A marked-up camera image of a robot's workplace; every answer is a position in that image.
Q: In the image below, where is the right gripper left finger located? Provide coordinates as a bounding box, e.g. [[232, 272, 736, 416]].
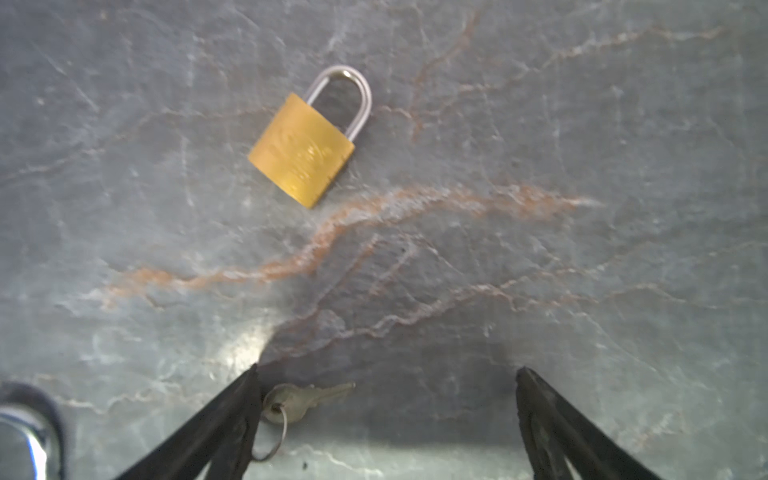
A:
[[119, 365, 262, 479]]

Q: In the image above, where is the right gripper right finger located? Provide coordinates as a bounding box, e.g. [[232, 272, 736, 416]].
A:
[[516, 367, 659, 480]]

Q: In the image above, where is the small silver key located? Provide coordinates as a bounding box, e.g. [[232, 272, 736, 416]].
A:
[[251, 381, 356, 462]]

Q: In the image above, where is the blue padlock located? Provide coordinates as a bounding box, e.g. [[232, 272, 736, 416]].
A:
[[1, 382, 67, 479]]

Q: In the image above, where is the brass padlock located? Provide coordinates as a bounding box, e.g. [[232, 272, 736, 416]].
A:
[[248, 65, 373, 209]]

